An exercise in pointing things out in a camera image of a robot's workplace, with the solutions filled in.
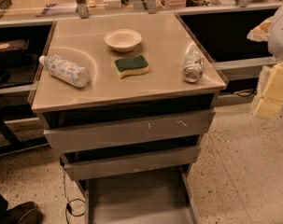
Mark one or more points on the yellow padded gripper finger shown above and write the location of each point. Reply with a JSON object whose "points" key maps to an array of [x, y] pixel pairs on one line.
{"points": [[269, 98]]}

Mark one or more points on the green yellow sponge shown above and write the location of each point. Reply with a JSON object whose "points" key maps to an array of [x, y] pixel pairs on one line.
{"points": [[133, 66]]}

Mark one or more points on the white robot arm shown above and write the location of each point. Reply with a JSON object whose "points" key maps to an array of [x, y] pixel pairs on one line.
{"points": [[270, 30]]}

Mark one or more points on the grey top drawer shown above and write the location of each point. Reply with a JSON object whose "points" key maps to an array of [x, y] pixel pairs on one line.
{"points": [[129, 131]]}

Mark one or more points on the grey open bottom drawer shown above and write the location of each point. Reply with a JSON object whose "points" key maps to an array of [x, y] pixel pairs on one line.
{"points": [[152, 197]]}

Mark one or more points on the grey metal drawer cabinet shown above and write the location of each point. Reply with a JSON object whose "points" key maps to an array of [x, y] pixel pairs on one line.
{"points": [[161, 91]]}

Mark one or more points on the grey middle drawer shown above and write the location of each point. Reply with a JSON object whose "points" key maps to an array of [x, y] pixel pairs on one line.
{"points": [[132, 163]]}

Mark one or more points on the silver drink can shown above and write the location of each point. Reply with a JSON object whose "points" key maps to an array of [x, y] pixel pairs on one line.
{"points": [[193, 67]]}

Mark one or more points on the white paper bowl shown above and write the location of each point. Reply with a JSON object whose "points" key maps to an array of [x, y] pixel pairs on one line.
{"points": [[123, 40]]}

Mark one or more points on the clear plastic water bottle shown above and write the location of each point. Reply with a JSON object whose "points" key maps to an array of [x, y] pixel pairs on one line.
{"points": [[70, 72]]}

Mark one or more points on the purple white paper packet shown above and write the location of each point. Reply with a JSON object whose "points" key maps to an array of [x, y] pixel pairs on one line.
{"points": [[59, 9]]}

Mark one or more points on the dark shoe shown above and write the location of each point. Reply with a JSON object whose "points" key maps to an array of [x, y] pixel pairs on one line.
{"points": [[25, 213]]}

